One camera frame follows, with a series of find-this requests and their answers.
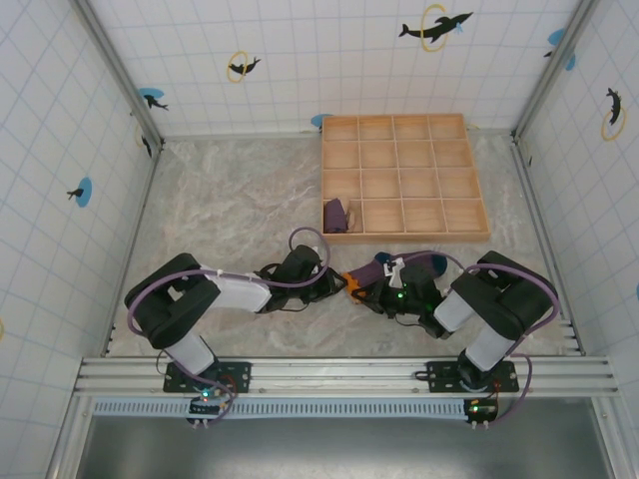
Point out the purple sock with orange cuff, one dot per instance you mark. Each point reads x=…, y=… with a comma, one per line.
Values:
x=369, y=273

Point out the purple sock with peach heel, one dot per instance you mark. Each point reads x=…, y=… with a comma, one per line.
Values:
x=333, y=214

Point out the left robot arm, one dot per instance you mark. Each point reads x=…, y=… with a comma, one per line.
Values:
x=239, y=294

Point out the wooden compartment tray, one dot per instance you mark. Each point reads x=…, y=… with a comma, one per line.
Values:
x=414, y=169

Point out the steel sheet panel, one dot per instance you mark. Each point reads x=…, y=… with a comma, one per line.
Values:
x=324, y=449

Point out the blue oval dolphin sticker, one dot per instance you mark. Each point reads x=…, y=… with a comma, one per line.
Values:
x=82, y=192
x=152, y=97

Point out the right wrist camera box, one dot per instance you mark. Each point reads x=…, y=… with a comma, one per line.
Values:
x=394, y=272

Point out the aluminium mounting rail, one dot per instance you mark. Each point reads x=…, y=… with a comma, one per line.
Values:
x=324, y=371

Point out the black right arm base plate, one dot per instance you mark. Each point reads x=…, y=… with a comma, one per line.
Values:
x=442, y=376

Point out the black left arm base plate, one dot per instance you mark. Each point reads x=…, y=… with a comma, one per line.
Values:
x=237, y=374

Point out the aluminium table side rail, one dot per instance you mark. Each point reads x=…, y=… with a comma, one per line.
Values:
x=135, y=234
x=546, y=234

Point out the aluminium table back rail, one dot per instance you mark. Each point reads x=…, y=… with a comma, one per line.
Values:
x=239, y=136

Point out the aluminium corner post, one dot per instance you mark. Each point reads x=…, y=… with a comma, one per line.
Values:
x=120, y=70
x=551, y=70

